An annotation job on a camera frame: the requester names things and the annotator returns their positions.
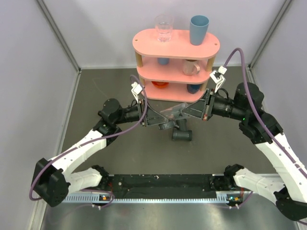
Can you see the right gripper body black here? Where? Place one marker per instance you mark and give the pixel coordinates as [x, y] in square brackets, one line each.
[207, 108]

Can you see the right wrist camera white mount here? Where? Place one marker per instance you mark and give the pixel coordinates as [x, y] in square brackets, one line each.
[218, 77]

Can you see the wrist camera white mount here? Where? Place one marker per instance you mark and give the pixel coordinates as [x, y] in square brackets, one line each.
[136, 90]
[218, 77]

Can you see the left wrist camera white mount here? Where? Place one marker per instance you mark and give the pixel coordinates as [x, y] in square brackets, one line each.
[136, 90]

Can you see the orange bowl bottom shelf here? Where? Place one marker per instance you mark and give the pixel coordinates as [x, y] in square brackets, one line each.
[160, 85]

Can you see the grey slotted cable duct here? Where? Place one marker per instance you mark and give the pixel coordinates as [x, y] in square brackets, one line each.
[98, 198]

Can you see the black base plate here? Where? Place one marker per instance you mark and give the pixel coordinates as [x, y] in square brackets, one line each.
[167, 185]

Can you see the grey pvc tee fitting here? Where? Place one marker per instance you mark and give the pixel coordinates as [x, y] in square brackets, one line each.
[181, 132]

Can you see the small blue cup middle shelf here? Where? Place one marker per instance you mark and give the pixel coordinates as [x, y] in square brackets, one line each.
[163, 61]

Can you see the pink three-tier shelf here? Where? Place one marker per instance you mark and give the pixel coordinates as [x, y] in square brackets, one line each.
[148, 49]

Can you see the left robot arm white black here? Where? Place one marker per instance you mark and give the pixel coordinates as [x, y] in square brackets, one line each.
[54, 179]

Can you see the tall blue plastic cup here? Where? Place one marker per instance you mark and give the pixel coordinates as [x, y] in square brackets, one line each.
[198, 29]

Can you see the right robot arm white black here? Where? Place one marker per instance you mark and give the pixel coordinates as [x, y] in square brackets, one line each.
[263, 130]

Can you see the clear drinking glass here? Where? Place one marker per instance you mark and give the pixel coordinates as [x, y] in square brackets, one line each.
[164, 27]

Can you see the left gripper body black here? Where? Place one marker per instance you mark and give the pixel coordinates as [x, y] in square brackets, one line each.
[141, 107]

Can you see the dark blue cup bottom shelf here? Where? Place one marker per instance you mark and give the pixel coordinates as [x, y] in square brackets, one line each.
[193, 88]

